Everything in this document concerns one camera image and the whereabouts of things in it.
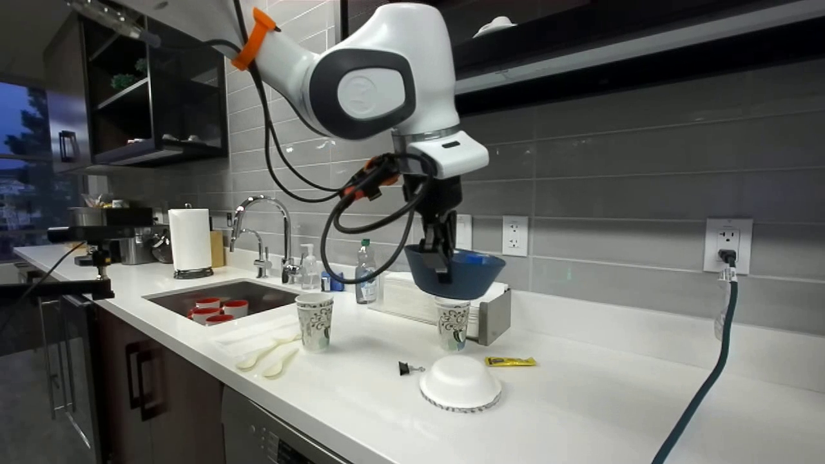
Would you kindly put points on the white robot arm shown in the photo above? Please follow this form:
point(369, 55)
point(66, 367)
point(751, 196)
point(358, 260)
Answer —
point(394, 74)

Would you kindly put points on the yellow packet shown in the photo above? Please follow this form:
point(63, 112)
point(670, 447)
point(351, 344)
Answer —
point(509, 361)

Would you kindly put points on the black open wall shelf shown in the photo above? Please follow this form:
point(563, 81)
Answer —
point(129, 91)

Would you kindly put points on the blue bowl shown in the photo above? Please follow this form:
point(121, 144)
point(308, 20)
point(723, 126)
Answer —
point(470, 273)

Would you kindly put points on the paper towel roll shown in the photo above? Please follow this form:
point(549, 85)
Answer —
point(189, 242)

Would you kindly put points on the patterned paper cup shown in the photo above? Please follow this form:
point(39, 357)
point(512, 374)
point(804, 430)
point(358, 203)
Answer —
point(451, 322)
point(316, 319)

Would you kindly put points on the white wall outlet middle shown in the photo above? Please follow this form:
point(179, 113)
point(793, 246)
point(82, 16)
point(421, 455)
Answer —
point(514, 234)

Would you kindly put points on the black binder clip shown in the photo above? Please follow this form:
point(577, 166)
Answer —
point(405, 368)

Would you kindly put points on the steel sink basin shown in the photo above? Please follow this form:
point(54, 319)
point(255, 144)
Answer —
point(255, 295)

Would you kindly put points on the right patterned paper cup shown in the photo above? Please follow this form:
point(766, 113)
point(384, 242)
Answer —
point(451, 322)

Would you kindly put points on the white light switch plate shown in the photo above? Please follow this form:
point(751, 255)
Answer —
point(464, 230)

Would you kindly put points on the white wall outlet right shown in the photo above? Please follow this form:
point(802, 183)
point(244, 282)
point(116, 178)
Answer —
point(728, 234)

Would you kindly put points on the left patterned paper cup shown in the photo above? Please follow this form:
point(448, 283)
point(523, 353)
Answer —
point(316, 319)

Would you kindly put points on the clear soap dispenser bottle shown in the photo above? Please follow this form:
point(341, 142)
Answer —
point(308, 269)

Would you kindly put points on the clear plastic water bottle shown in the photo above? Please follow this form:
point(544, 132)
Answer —
point(363, 273)

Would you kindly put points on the black upper shelf cabinet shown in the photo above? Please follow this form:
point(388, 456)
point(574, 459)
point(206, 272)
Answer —
point(519, 42)

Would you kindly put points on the blue sponge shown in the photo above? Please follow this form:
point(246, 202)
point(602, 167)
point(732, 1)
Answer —
point(332, 282)

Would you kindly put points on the black camera stand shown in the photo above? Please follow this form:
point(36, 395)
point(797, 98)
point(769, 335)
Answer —
point(93, 233)

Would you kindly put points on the white upside-down bowl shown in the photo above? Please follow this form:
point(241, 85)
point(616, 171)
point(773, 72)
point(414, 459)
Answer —
point(460, 385)

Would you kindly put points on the red bowls in sink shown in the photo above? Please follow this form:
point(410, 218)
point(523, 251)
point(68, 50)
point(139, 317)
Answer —
point(211, 310)

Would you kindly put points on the wooden lower cabinet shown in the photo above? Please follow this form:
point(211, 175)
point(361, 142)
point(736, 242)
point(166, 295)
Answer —
point(156, 407)

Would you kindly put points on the white wall outlet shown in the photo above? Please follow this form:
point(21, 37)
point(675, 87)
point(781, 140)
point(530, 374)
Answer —
point(728, 234)
point(514, 234)

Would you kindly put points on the steel dishwasher front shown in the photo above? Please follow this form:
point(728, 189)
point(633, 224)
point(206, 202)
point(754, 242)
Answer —
point(259, 437)

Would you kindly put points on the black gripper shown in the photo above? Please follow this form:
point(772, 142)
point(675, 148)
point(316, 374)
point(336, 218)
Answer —
point(437, 210)

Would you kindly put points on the steel napkin dispenser box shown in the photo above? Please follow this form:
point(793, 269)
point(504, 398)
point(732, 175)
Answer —
point(487, 316)

